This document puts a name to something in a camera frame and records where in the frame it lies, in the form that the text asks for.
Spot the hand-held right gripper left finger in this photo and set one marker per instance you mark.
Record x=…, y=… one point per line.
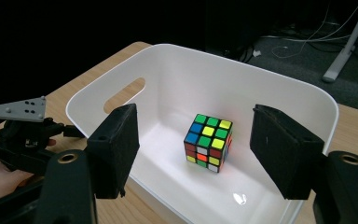
x=115, y=149

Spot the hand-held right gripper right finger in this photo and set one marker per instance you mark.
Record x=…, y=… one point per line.
x=284, y=152

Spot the multicoloured puzzle cube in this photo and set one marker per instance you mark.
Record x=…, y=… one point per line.
x=208, y=143

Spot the white plastic bin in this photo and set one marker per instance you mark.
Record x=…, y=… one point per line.
x=180, y=81

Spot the small white tag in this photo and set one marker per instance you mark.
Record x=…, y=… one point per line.
x=256, y=53

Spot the white metal stand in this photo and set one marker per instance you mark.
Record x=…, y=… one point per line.
x=349, y=43

